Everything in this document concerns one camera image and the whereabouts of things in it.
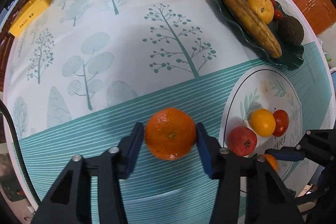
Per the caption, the large yellow citrus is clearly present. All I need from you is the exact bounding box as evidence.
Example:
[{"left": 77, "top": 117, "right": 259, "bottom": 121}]
[{"left": 247, "top": 0, "right": 275, "bottom": 25}]

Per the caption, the orange tangerine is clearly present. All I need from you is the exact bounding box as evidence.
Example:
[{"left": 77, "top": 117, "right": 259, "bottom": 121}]
[
  {"left": 262, "top": 154, "right": 278, "bottom": 171},
  {"left": 144, "top": 108, "right": 197, "bottom": 161}
]

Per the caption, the dark avocado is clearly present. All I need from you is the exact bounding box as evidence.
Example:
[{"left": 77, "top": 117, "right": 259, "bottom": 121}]
[{"left": 278, "top": 16, "right": 305, "bottom": 46}]

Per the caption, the dark green scalloped plate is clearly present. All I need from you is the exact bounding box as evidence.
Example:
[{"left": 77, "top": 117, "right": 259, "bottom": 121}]
[{"left": 206, "top": 0, "right": 305, "bottom": 71}]

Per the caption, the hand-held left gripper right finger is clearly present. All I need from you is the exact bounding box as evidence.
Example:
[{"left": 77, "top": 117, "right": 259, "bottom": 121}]
[{"left": 196, "top": 122, "right": 306, "bottom": 224}]

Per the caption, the small yellow orange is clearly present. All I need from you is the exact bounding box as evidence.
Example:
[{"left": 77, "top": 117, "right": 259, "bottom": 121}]
[{"left": 250, "top": 109, "right": 277, "bottom": 138}]

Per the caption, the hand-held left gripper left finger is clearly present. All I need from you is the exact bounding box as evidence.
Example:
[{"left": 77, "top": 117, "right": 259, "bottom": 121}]
[{"left": 30, "top": 122, "right": 145, "bottom": 224}]

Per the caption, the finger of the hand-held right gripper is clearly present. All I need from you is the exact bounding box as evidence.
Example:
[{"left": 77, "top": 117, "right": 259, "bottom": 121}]
[{"left": 265, "top": 128, "right": 336, "bottom": 164}]

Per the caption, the yellow-brown cucumber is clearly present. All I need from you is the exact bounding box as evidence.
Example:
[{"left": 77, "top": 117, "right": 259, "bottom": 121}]
[{"left": 221, "top": 0, "right": 282, "bottom": 59}]

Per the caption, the yellow tin box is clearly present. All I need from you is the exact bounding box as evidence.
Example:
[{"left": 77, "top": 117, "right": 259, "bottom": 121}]
[{"left": 9, "top": 0, "right": 58, "bottom": 38}]

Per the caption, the white floral plate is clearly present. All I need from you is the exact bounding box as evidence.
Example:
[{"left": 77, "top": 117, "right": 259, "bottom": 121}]
[{"left": 219, "top": 67, "right": 328, "bottom": 188}]

